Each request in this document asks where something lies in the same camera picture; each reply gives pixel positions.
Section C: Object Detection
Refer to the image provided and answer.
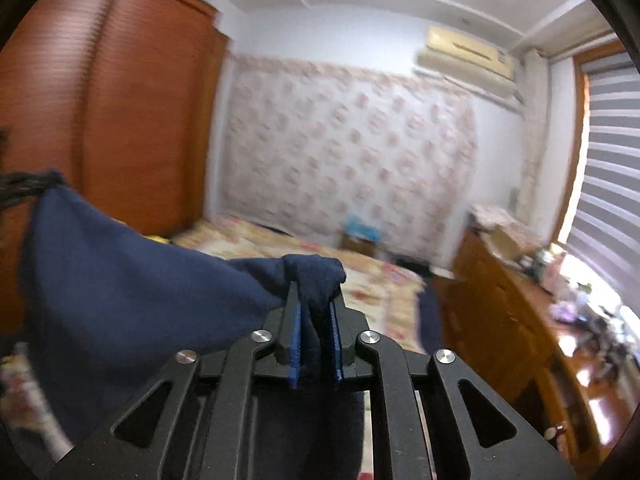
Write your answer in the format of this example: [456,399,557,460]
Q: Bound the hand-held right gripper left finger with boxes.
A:
[50,280,303,480]

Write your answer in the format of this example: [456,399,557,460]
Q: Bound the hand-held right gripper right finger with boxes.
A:
[327,292,576,480]

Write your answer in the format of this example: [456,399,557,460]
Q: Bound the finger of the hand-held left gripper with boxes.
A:
[0,170,55,209]

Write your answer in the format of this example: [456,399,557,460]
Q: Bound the navy blue printed t-shirt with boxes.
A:
[20,169,371,480]

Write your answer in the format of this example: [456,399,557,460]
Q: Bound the rose floral blanket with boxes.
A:
[172,215,431,480]

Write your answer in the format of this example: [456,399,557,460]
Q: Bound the small brown cardboard box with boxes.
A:
[340,234,376,258]

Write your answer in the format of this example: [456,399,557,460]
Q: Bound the teal package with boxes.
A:
[345,215,381,241]

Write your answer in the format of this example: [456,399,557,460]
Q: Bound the wooden louvred wardrobe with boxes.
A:
[0,0,231,333]

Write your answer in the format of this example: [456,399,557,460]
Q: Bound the wooden sideboard cabinet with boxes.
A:
[432,230,640,466]

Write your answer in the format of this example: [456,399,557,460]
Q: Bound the open cardboard box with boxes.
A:
[487,225,538,261]

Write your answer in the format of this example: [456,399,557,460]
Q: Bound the folded floral cloth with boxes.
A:
[470,202,526,233]

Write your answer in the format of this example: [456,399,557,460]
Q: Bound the pink container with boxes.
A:
[542,250,568,293]

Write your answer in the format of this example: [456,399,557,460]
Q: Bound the purple tissue pack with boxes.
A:
[550,300,581,323]

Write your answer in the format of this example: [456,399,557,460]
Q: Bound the beige lace curtain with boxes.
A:
[517,47,551,211]

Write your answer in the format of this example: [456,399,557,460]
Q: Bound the striped window blind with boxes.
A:
[565,52,640,311]

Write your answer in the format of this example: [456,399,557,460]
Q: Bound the ring-patterned sheer curtain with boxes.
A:
[202,55,478,271]

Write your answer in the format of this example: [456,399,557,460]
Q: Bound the beige wall air conditioner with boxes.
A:
[412,25,526,106]

